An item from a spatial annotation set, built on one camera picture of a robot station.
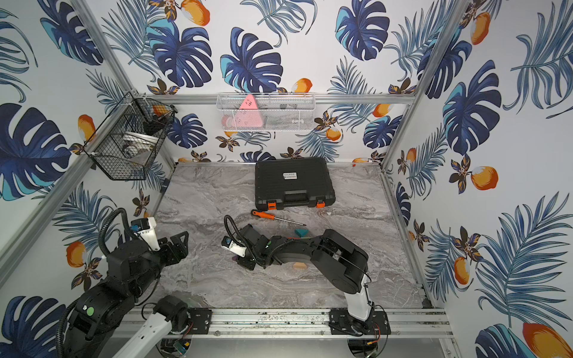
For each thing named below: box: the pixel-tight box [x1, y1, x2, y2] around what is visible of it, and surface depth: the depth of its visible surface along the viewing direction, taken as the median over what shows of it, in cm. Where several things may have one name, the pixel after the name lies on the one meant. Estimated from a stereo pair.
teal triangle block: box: [294, 228, 310, 238], surface depth 97 cm
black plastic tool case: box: [255, 157, 336, 211], surface depth 106 cm
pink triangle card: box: [230, 93, 264, 128], surface depth 92 cm
